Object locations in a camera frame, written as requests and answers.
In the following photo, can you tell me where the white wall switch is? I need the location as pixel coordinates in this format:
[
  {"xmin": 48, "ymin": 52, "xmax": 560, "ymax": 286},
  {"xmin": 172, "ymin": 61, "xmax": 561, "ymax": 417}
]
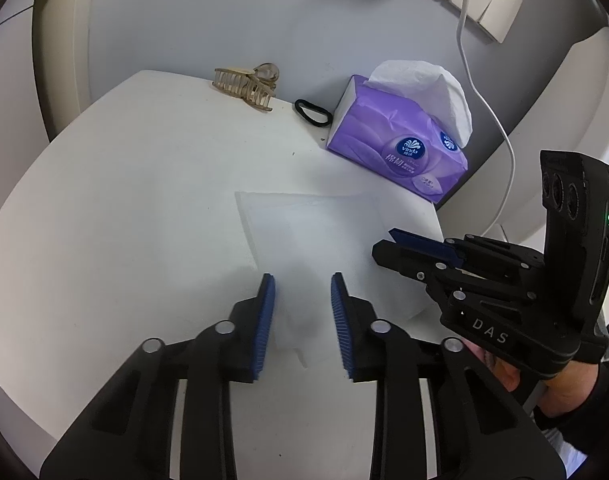
[{"xmin": 449, "ymin": 0, "xmax": 523, "ymax": 43}]

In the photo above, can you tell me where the white charging cable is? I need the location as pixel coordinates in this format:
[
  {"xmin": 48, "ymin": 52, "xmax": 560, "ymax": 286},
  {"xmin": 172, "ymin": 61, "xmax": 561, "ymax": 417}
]
[{"xmin": 455, "ymin": 0, "xmax": 516, "ymax": 236}]

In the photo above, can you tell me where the beige hair claw clip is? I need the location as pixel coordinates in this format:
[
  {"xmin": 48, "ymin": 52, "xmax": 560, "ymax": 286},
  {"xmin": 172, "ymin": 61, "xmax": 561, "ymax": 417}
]
[{"xmin": 213, "ymin": 62, "xmax": 280, "ymax": 112}]

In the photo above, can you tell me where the purple tissue pack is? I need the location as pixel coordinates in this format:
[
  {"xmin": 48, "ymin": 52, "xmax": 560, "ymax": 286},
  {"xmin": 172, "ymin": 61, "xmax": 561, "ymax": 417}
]
[{"xmin": 326, "ymin": 60, "xmax": 473, "ymax": 205}]

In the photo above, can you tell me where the person's right hand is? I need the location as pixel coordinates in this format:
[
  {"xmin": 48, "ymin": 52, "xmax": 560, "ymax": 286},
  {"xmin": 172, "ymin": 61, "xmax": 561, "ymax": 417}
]
[{"xmin": 462, "ymin": 337, "xmax": 605, "ymax": 418}]

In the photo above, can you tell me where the white tissue sheet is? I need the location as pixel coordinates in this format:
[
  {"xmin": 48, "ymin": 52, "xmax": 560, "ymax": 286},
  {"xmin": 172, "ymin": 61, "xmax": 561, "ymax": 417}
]
[{"xmin": 233, "ymin": 190, "xmax": 448, "ymax": 368}]

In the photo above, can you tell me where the white bed headboard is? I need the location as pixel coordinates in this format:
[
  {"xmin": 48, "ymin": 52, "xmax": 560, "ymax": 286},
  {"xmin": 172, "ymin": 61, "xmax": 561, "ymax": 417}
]
[{"xmin": 437, "ymin": 25, "xmax": 609, "ymax": 321}]

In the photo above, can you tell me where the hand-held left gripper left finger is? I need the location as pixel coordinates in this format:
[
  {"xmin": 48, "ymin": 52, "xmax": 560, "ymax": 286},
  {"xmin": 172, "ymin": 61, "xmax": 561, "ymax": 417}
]
[{"xmin": 39, "ymin": 273, "xmax": 276, "ymax": 480}]

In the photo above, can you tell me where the beige wardrobe frame post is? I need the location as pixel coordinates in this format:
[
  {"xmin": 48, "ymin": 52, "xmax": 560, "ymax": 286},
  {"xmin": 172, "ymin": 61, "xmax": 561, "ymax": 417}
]
[{"xmin": 32, "ymin": 0, "xmax": 100, "ymax": 143}]

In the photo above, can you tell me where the person's right forearm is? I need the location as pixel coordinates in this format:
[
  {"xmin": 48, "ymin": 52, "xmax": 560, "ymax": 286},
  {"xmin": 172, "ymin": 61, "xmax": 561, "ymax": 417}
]
[{"xmin": 532, "ymin": 360, "xmax": 609, "ymax": 466}]

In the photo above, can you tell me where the white wardrobe door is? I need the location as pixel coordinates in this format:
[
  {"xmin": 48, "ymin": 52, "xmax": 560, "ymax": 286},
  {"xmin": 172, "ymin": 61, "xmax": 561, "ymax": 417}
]
[{"xmin": 0, "ymin": 0, "xmax": 50, "ymax": 161}]

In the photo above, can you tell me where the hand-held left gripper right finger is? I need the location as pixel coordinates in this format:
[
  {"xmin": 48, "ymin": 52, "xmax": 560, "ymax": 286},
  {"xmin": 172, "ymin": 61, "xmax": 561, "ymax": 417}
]
[{"xmin": 331, "ymin": 272, "xmax": 565, "ymax": 480}]

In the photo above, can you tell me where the white nightstand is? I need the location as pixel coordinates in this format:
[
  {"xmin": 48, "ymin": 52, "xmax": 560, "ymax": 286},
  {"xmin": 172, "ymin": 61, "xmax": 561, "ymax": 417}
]
[{"xmin": 0, "ymin": 69, "xmax": 540, "ymax": 480}]

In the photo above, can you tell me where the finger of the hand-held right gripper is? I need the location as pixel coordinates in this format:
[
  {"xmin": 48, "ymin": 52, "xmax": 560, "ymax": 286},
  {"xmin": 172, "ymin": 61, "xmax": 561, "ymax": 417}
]
[
  {"xmin": 389, "ymin": 228, "xmax": 546, "ymax": 272},
  {"xmin": 372, "ymin": 240, "xmax": 541, "ymax": 302}
]

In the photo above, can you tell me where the black hair tie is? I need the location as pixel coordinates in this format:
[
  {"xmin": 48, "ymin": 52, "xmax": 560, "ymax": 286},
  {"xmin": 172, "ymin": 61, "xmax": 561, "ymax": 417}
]
[{"xmin": 294, "ymin": 99, "xmax": 331, "ymax": 128}]

